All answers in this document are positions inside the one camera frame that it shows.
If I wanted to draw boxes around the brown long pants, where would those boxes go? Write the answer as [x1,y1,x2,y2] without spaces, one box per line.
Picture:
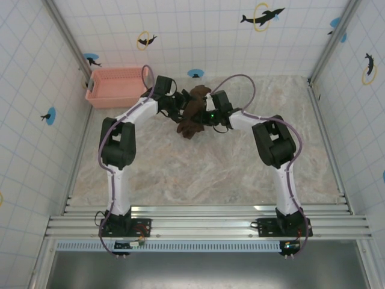
[176,85,214,141]

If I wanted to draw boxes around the pink plastic basket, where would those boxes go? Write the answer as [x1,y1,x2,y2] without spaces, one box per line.
[85,67,151,110]

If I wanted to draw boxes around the grey steel sheet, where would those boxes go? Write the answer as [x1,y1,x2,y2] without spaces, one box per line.
[29,249,377,289]

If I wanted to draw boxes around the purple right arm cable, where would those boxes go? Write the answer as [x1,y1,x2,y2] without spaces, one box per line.
[210,74,310,259]

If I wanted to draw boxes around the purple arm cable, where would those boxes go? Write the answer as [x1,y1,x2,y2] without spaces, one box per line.
[97,64,156,259]
[210,74,310,259]

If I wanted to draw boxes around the small dolphin yellow ring sticker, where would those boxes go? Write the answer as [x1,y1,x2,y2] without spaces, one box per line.
[137,31,158,51]

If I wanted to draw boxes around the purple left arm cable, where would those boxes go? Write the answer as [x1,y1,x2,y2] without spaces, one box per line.
[97,64,156,259]

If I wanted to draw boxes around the large dolphin yellow ring sticker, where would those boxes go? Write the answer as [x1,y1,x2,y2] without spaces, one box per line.
[253,2,286,33]

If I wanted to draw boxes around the aluminium front frame beam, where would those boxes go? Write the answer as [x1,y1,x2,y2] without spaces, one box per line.
[45,204,374,240]

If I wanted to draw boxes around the aluminium left side rail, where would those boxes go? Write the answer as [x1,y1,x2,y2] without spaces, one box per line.
[61,78,94,215]

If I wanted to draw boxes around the aluminium rail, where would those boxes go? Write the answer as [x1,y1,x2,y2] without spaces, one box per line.
[61,78,94,215]
[308,79,353,215]

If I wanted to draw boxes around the aluminium left corner post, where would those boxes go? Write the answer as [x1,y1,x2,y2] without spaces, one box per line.
[45,0,93,79]

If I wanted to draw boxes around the aluminium corner post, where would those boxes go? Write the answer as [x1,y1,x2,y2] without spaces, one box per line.
[309,0,362,84]
[45,0,93,79]

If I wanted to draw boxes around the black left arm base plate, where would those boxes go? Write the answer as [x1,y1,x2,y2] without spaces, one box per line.
[99,216,153,238]

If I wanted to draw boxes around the aluminium right side rail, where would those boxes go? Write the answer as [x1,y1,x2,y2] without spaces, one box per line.
[308,79,353,215]

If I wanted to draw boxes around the white slotted cable duct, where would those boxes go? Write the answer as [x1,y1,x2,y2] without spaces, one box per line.
[56,240,279,252]

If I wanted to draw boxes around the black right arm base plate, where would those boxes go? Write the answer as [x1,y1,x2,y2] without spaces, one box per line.
[257,216,313,238]

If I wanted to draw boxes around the aluminium right corner post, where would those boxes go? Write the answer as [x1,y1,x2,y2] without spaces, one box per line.
[309,0,362,84]

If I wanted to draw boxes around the seal yellow ring sticker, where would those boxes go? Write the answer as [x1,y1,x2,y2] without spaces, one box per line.
[362,52,378,85]

